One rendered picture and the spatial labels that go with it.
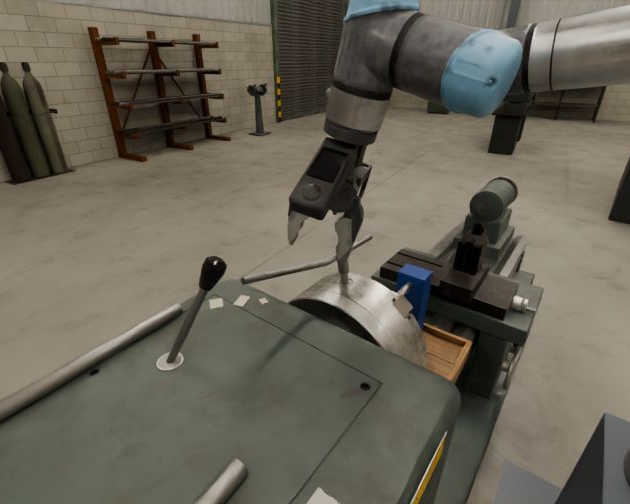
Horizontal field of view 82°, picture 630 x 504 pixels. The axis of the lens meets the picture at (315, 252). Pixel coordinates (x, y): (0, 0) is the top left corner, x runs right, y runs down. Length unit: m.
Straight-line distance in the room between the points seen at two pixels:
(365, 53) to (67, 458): 0.55
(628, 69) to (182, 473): 0.62
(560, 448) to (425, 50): 2.08
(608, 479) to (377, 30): 0.68
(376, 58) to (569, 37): 0.20
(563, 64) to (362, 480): 0.49
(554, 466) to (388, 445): 1.78
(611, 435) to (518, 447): 1.40
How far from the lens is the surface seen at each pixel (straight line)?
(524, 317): 1.33
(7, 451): 0.57
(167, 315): 0.65
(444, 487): 1.32
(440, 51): 0.42
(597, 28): 0.52
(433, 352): 1.15
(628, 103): 14.74
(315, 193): 0.43
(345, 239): 0.54
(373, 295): 0.73
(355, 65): 0.46
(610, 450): 0.79
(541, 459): 2.21
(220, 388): 0.53
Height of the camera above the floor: 1.64
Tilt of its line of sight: 28 degrees down
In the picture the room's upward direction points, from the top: straight up
